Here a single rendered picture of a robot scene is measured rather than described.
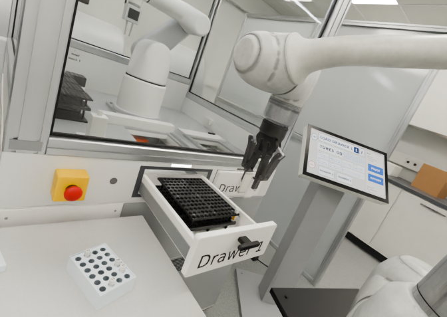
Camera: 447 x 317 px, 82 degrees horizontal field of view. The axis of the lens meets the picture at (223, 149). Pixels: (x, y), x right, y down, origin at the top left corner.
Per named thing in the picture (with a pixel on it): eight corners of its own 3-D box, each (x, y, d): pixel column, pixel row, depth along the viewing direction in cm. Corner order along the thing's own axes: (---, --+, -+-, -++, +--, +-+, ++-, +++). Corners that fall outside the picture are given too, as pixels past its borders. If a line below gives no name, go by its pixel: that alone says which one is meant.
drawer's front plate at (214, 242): (263, 254, 77) (277, 224, 74) (183, 278, 57) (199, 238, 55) (259, 250, 78) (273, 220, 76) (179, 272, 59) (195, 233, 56)
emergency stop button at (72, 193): (81, 202, 63) (84, 188, 62) (62, 203, 61) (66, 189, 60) (78, 195, 66) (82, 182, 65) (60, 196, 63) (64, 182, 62)
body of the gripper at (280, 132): (295, 129, 70) (281, 159, 73) (273, 119, 76) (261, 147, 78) (280, 125, 65) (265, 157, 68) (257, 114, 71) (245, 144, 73)
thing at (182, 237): (257, 247, 77) (265, 230, 75) (187, 266, 59) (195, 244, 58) (190, 181, 104) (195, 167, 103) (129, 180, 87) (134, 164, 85)
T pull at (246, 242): (259, 246, 65) (261, 242, 65) (239, 252, 60) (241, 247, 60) (249, 237, 68) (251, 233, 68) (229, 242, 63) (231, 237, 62)
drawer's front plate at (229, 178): (257, 194, 121) (266, 174, 118) (210, 197, 101) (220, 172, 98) (254, 193, 122) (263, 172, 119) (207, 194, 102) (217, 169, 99)
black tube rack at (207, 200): (232, 231, 80) (239, 213, 78) (185, 239, 68) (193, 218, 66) (195, 193, 95) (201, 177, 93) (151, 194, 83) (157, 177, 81)
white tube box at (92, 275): (132, 290, 57) (136, 276, 56) (96, 311, 50) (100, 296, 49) (101, 255, 63) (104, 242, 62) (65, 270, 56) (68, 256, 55)
